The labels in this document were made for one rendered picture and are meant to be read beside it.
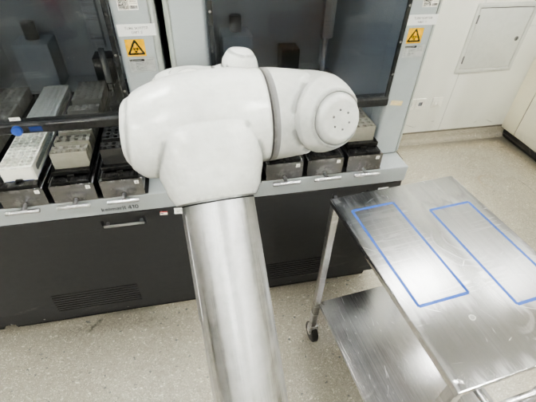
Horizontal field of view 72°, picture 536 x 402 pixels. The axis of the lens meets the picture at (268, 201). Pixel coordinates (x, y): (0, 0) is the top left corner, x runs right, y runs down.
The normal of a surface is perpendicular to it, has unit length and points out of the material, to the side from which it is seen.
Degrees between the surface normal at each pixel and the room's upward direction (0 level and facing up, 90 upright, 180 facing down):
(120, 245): 90
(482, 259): 0
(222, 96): 36
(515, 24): 90
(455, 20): 90
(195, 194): 80
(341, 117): 71
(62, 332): 0
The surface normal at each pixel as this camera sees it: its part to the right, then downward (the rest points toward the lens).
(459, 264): 0.03, -0.75
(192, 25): 0.20, 0.65
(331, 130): 0.47, 0.28
